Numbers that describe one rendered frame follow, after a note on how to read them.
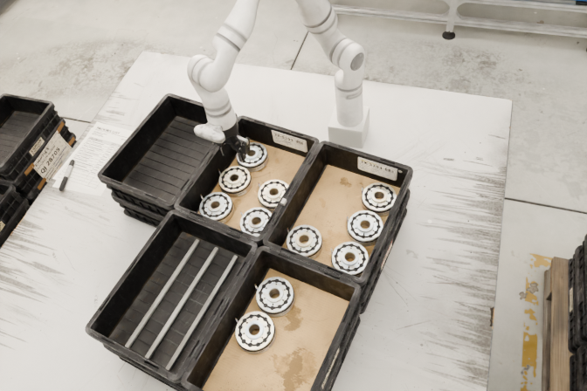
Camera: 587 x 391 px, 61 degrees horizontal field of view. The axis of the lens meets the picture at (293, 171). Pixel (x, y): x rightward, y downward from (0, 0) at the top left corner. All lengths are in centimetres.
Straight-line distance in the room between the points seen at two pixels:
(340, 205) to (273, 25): 222
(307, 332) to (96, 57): 282
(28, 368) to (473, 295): 131
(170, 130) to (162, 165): 16
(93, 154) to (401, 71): 188
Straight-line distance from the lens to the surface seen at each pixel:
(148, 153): 182
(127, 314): 152
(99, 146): 211
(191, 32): 369
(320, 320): 138
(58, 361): 171
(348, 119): 175
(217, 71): 122
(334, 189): 157
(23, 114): 279
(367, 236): 145
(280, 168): 164
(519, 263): 248
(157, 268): 155
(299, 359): 135
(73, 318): 174
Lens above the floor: 212
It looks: 53 degrees down
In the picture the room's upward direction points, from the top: 10 degrees counter-clockwise
